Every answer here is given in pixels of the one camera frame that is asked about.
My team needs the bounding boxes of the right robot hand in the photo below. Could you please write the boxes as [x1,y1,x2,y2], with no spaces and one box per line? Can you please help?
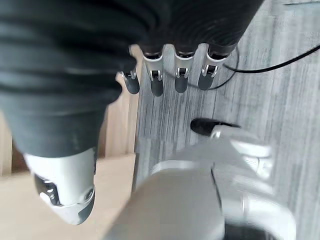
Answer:
[0,0,265,226]

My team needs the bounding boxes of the dark robot foot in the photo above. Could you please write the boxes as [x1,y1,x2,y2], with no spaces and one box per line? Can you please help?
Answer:
[190,117,242,137]

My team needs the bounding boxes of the silver robot leg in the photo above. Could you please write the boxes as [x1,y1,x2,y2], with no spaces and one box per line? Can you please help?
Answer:
[104,124,298,240]

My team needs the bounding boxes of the black floor cable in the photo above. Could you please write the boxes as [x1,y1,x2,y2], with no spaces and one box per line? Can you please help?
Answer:
[186,44,320,90]

